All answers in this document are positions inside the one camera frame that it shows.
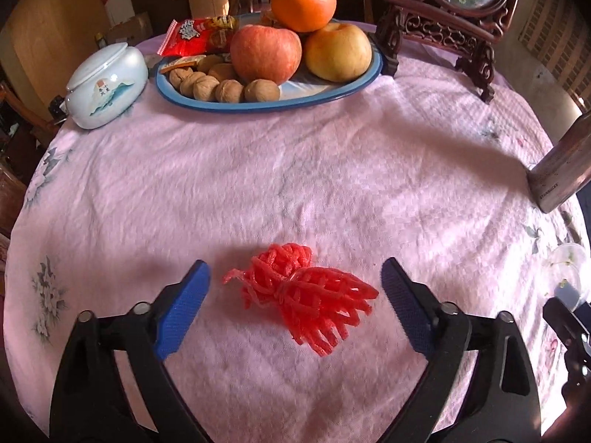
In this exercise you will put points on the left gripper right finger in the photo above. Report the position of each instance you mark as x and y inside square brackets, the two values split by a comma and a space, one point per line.
[501, 403]

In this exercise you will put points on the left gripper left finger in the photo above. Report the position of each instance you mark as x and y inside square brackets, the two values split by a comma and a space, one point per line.
[89, 403]

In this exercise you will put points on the red foam fruit net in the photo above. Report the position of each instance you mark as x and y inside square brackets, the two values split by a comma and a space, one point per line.
[318, 305]

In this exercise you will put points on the clear plastic cup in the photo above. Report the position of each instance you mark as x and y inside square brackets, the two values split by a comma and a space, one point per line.
[568, 274]

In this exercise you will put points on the stainless steel bottle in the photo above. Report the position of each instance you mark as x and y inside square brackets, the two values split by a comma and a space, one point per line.
[565, 169]

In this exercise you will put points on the wooden armchair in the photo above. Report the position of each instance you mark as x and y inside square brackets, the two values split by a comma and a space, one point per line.
[25, 137]

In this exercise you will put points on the pink floral tablecloth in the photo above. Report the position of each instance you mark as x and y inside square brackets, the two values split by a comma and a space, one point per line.
[414, 167]

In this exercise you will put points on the light blue ceramic jar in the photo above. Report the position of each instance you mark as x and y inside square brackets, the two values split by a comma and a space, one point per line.
[105, 85]

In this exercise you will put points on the walnut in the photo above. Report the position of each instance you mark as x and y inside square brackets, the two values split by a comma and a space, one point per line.
[229, 91]
[177, 75]
[262, 90]
[204, 88]
[186, 86]

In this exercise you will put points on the carved wooden embroidery screen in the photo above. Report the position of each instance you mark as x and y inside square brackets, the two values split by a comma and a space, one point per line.
[467, 28]

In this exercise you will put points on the blue rimmed fruit plate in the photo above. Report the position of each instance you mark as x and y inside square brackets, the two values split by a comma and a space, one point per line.
[304, 89]

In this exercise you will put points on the yellow pear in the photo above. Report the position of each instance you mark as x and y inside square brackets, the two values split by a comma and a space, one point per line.
[339, 52]

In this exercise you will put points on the red snack packet on plate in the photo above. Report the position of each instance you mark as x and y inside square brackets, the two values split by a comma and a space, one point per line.
[192, 37]

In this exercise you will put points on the red apple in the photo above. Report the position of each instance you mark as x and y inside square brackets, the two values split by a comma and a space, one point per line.
[264, 52]

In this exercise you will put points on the orange fruit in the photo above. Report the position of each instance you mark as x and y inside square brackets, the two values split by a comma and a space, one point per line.
[293, 22]

